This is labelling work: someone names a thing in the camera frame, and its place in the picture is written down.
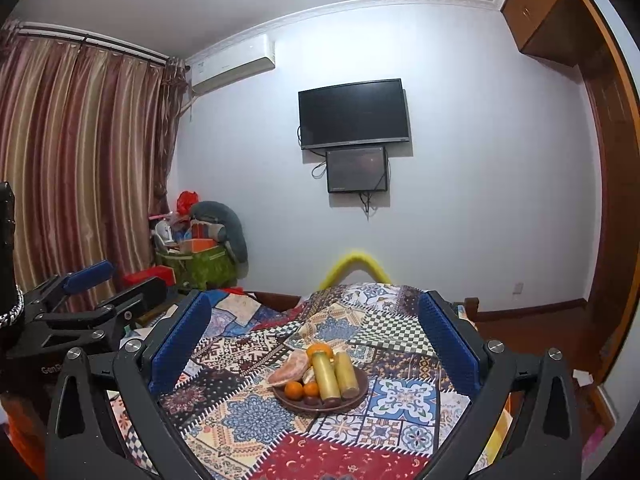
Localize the wooden wardrobe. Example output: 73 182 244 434
497 0 639 382

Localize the yellow curved tube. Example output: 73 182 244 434
319 250 392 290

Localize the dark oval plate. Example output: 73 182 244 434
271 364 371 415

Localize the patchwork patterned bedspread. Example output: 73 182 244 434
106 282 507 480

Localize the small pomelo segment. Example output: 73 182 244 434
300 366 317 386

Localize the striped red gold curtain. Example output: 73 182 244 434
1 26 188 312

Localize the yellow sugarcane piece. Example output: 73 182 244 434
334 352 360 400
311 353 341 401

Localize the red flat box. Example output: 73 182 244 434
122 266 176 288

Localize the small wall monitor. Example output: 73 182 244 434
326 145 388 193

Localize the grey plush pillow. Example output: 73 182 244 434
190 200 248 264

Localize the green storage box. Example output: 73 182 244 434
155 246 236 290

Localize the large wall television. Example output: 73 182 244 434
298 78 410 150

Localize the large pomelo segment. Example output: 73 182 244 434
267 350 309 388

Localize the red plastic bag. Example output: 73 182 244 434
176 191 200 217

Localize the white air conditioner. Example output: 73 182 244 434
188 34 276 96

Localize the orange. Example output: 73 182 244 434
306 341 334 360
304 382 320 398
283 380 305 401

